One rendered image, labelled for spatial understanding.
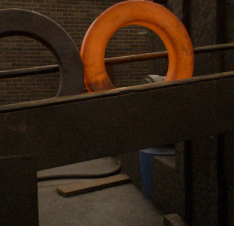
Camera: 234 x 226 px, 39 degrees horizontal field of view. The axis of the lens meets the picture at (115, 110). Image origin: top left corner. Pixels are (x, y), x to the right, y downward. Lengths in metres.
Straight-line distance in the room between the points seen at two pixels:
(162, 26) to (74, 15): 6.27
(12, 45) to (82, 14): 1.51
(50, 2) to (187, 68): 6.30
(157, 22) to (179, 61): 0.07
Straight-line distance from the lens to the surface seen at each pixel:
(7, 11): 0.49
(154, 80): 1.84
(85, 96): 0.46
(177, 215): 1.46
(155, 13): 0.53
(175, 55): 0.54
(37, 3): 6.76
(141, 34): 7.08
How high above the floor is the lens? 0.62
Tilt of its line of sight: 4 degrees down
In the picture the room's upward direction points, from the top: 2 degrees counter-clockwise
